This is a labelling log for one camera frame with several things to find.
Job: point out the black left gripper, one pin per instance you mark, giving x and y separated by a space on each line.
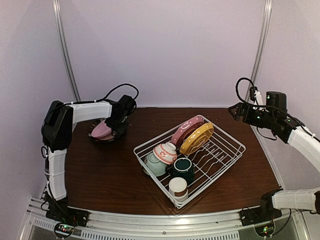
118 130

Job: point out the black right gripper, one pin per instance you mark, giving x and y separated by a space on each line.
247 114

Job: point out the black rimmed white plate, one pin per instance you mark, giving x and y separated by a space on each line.
105 139

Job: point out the plain pink plate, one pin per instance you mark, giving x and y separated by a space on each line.
101 130

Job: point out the yellow dotted plate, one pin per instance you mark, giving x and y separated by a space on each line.
197 139

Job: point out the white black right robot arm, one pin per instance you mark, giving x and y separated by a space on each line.
274 116

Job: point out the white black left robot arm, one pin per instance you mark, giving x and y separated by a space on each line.
57 129

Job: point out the pink white floral bowl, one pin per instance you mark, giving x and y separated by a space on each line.
166 152

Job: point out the pale green bowl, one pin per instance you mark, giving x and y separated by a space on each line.
157 167

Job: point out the dark green mug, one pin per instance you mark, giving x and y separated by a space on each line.
183 168

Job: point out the white brown cup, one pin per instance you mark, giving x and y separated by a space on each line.
178 190

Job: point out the left circuit board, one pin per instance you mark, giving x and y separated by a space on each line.
62 230

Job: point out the circuit board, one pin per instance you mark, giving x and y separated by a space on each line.
265 230
62 230

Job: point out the right circuit board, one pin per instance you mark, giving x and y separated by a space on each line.
265 230

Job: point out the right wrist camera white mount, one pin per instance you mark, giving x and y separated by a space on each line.
255 96

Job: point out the white wire dish rack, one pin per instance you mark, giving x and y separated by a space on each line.
211 161

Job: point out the left aluminium frame post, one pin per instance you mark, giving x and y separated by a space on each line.
64 49

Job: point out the aluminium frame post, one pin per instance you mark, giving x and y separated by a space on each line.
64 49
264 31

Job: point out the front aluminium rail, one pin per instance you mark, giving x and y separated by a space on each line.
224 225

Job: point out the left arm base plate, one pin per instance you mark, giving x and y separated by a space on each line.
69 216

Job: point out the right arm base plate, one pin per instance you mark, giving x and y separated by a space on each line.
253 216

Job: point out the right aluminium frame post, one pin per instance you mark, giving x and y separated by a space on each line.
264 31

